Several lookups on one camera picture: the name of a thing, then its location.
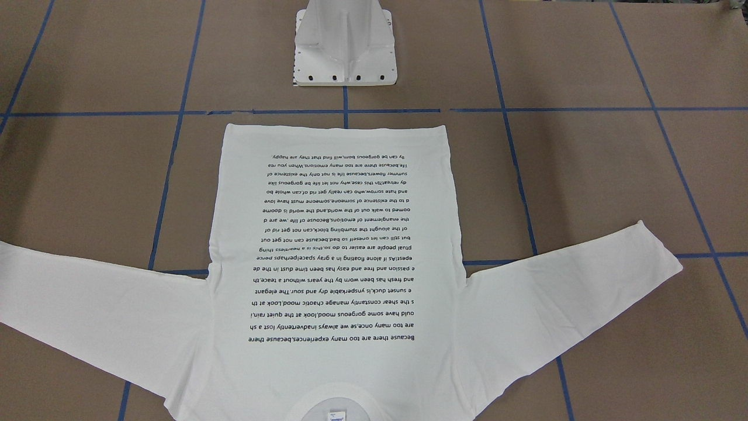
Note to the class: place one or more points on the white long-sleeve printed shirt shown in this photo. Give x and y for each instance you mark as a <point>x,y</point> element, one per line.
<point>336,290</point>

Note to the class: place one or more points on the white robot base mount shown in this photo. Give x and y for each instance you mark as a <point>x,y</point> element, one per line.
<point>344,43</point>

